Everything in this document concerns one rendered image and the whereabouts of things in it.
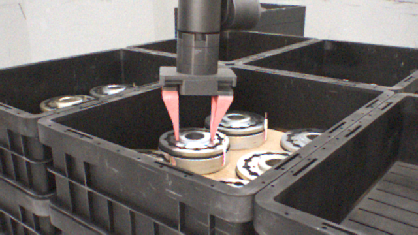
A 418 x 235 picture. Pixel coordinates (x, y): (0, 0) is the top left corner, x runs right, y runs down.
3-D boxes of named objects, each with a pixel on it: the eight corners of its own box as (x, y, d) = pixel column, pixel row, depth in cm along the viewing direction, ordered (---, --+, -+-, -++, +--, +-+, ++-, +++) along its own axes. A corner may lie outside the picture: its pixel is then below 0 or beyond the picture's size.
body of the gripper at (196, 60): (159, 79, 63) (160, 27, 61) (228, 80, 64) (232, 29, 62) (159, 89, 57) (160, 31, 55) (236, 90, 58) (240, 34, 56)
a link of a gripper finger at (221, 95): (176, 131, 66) (177, 70, 63) (223, 132, 67) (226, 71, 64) (178, 147, 59) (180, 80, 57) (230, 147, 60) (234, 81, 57)
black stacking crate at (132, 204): (240, 322, 37) (243, 206, 33) (45, 209, 55) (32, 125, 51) (385, 166, 67) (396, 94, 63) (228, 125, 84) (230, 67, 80)
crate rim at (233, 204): (243, 228, 34) (243, 201, 33) (32, 139, 51) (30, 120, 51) (396, 106, 63) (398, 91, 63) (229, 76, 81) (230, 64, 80)
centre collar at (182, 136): (196, 149, 60) (196, 145, 60) (170, 140, 63) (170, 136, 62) (217, 140, 63) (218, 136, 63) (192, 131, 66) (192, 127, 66)
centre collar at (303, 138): (322, 150, 60) (323, 145, 60) (292, 141, 63) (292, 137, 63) (339, 140, 63) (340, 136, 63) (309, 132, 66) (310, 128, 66)
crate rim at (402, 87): (396, 106, 63) (398, 91, 63) (230, 76, 81) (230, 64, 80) (452, 62, 93) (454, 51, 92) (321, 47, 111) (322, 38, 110)
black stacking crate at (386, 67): (386, 165, 67) (397, 94, 63) (230, 125, 84) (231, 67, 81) (443, 105, 96) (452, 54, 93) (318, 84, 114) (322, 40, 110)
